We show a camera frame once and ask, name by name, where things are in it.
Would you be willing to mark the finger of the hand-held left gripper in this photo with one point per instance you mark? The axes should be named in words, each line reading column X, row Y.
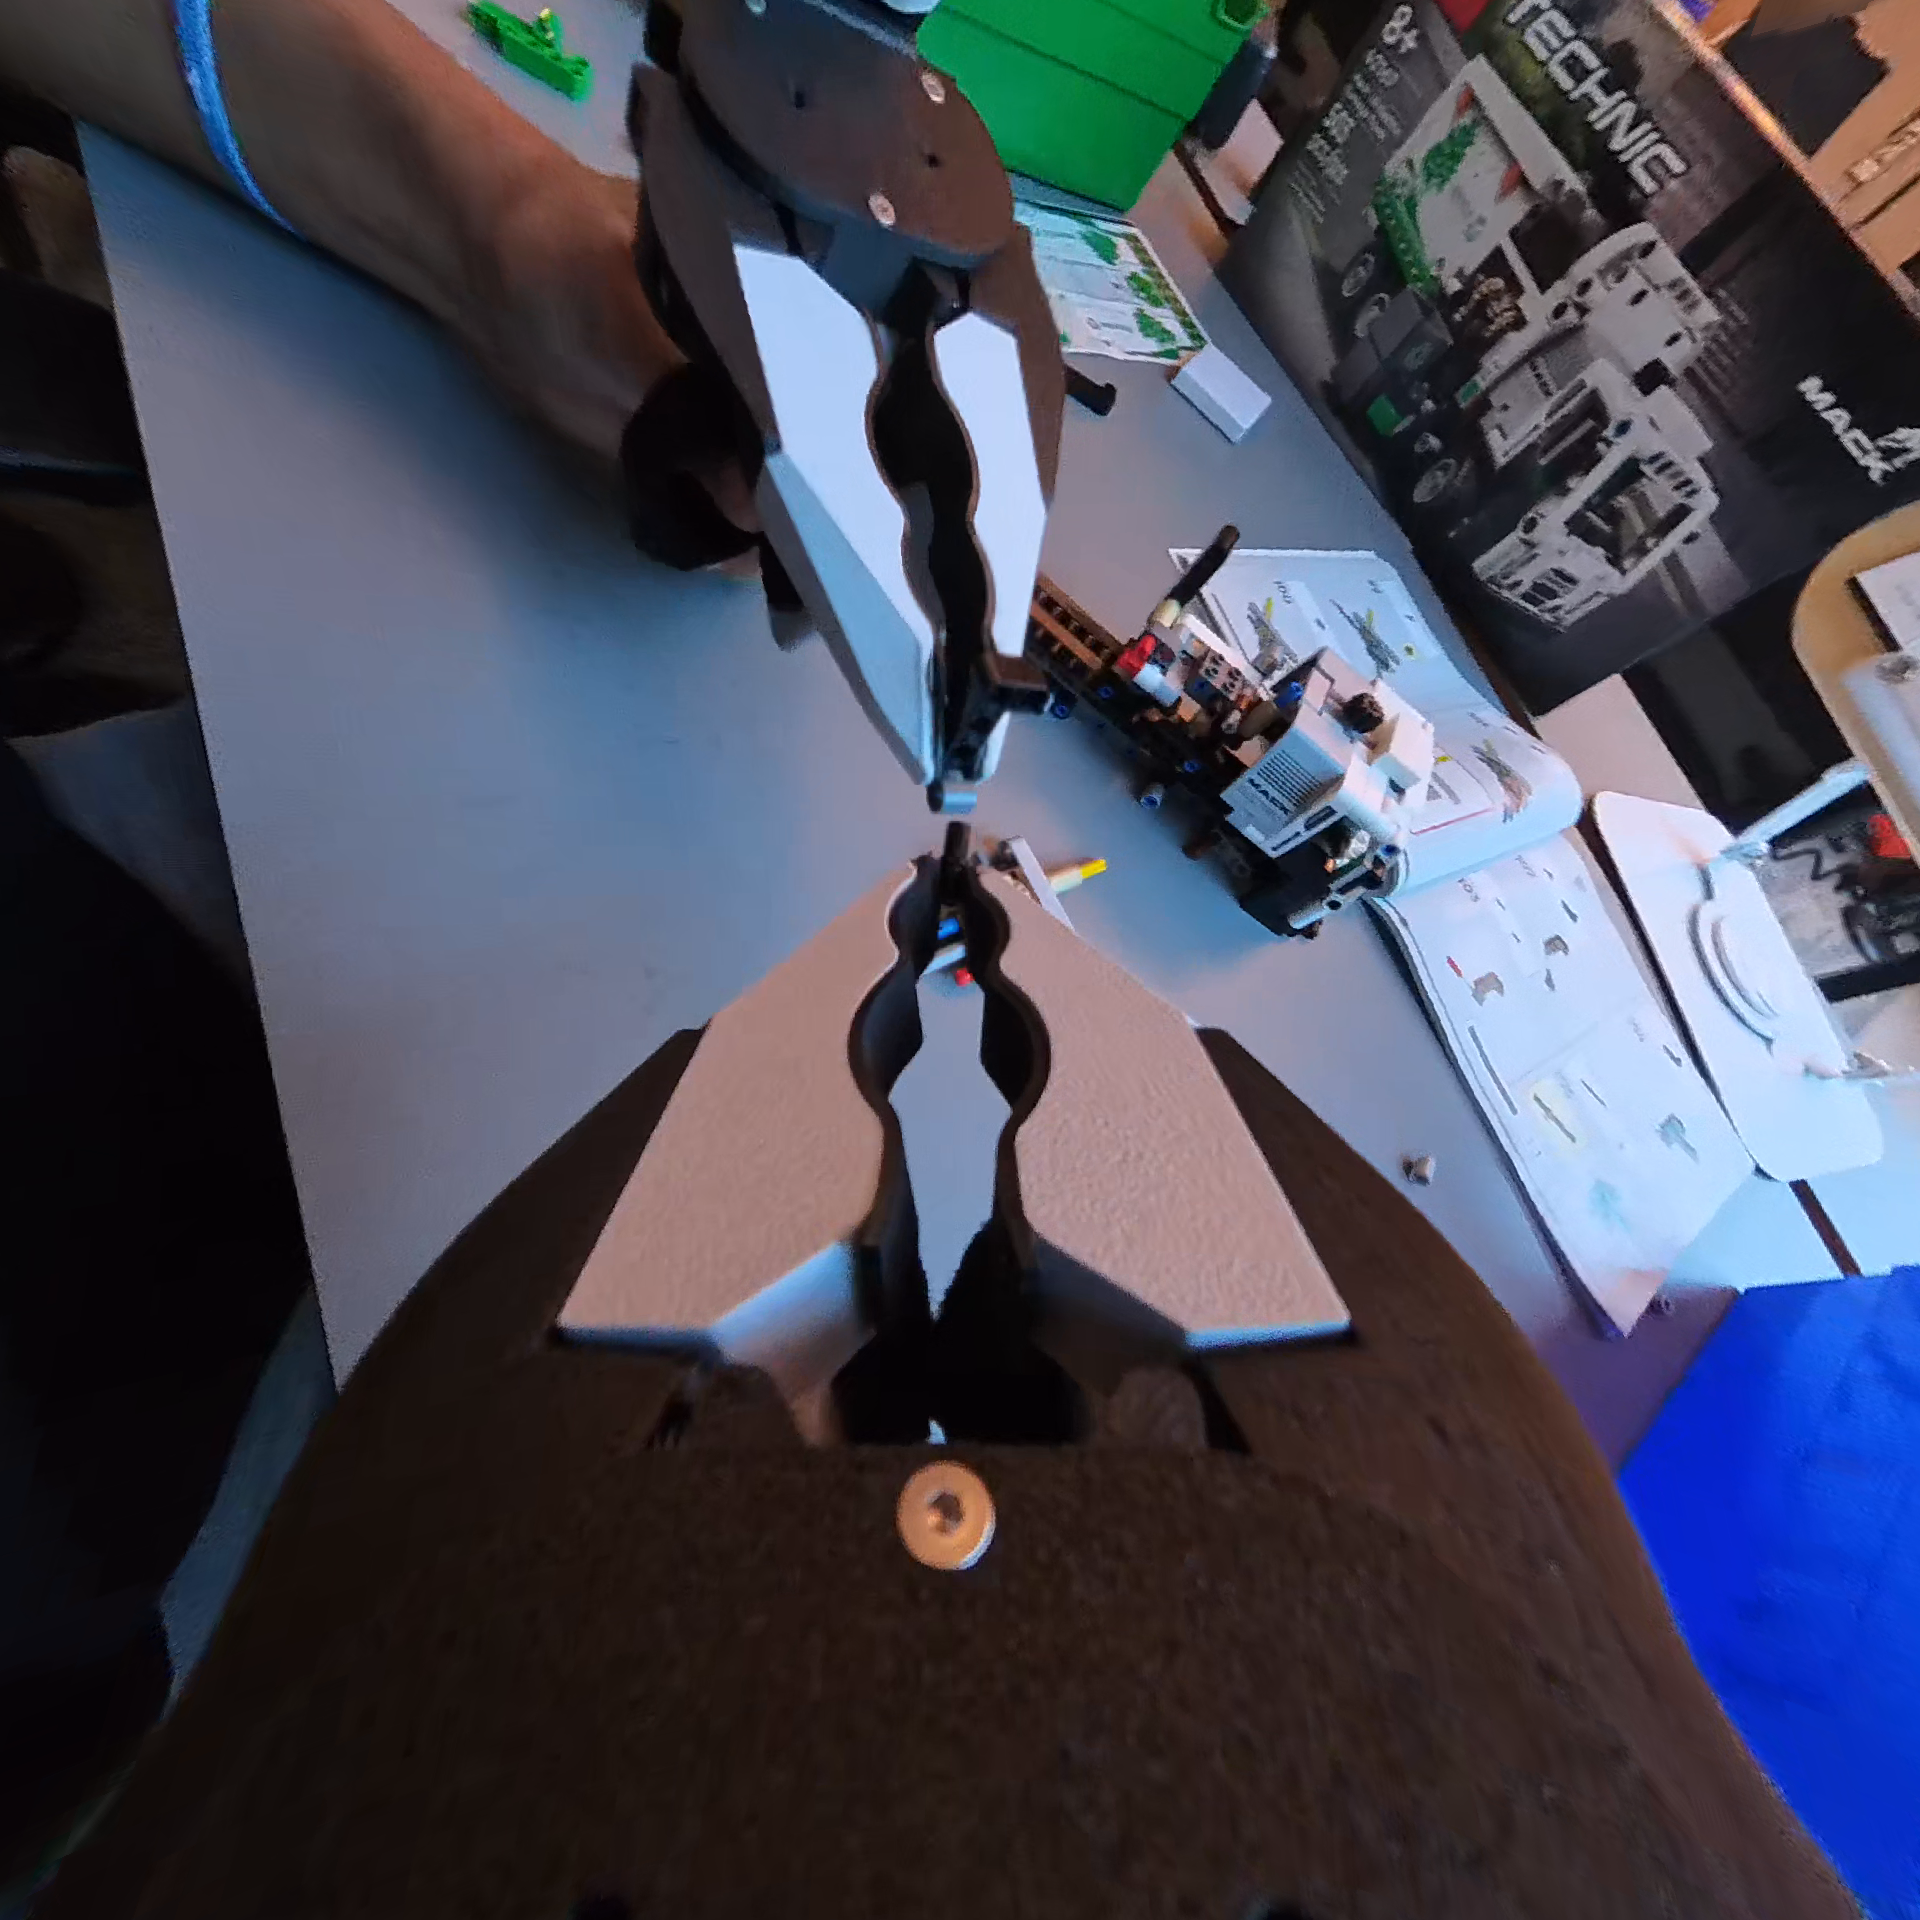
column 1008, row 450
column 820, row 450

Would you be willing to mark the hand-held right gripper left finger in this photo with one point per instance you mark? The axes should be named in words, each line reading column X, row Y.
column 722, row 1184

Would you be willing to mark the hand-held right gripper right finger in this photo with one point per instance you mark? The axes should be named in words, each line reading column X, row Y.
column 1172, row 1184

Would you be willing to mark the black L-shaped lego beam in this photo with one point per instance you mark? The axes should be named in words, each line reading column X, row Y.
column 975, row 720

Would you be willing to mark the grey black lego gear assembly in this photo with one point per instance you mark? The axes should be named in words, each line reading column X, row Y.
column 1036, row 877

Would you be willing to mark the person's left forearm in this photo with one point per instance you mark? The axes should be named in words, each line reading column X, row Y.
column 376, row 180

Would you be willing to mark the black angled lego beam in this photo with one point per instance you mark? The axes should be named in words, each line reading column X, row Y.
column 1093, row 393

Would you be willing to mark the small green lego piece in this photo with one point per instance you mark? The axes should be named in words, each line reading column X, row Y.
column 534, row 44

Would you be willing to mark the white black lego truck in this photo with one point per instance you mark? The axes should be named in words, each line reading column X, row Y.
column 1307, row 779

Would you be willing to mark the black lego set box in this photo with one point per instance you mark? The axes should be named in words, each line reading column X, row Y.
column 1575, row 299

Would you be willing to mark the person's left hand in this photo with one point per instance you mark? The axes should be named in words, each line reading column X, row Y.
column 557, row 283

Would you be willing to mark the sticker sheet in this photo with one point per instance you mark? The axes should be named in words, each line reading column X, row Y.
column 1118, row 293

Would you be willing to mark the small white box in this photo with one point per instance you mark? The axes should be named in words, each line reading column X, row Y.
column 1223, row 399

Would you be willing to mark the green plastic bin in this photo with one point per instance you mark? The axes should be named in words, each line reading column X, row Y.
column 1080, row 89

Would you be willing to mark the dark cup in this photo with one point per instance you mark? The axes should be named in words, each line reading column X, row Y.
column 1232, row 89

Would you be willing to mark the open instruction booklet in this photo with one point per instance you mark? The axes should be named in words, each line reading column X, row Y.
column 1575, row 1049

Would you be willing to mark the white metal laptop stand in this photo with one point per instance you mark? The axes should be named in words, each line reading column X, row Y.
column 1725, row 961

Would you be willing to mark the blue wristband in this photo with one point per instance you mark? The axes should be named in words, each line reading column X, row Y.
column 212, row 89

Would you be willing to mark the blue plastic bin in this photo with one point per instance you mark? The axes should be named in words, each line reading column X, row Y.
column 1799, row 1576

